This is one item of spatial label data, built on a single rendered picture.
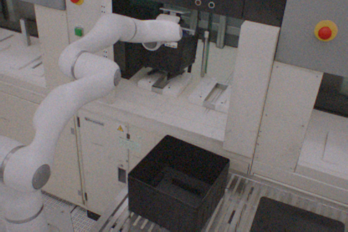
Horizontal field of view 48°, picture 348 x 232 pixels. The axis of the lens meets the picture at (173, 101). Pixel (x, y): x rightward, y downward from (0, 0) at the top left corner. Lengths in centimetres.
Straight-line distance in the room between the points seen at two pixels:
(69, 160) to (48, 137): 108
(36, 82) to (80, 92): 88
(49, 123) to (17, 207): 26
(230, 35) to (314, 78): 110
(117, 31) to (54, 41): 57
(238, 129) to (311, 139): 38
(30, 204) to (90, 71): 43
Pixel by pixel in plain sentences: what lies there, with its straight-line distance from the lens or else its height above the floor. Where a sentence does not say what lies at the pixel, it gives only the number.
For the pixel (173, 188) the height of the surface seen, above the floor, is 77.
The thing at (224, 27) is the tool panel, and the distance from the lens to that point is 236.
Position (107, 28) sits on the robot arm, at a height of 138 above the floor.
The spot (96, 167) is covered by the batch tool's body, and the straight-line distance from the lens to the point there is 215.
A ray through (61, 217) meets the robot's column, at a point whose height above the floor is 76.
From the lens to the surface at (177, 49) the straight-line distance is 182.
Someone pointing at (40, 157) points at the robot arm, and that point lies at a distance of 112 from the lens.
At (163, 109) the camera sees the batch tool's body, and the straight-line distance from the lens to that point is 181.
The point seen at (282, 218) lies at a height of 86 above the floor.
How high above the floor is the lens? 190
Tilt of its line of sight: 33 degrees down
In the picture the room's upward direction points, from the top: 4 degrees clockwise
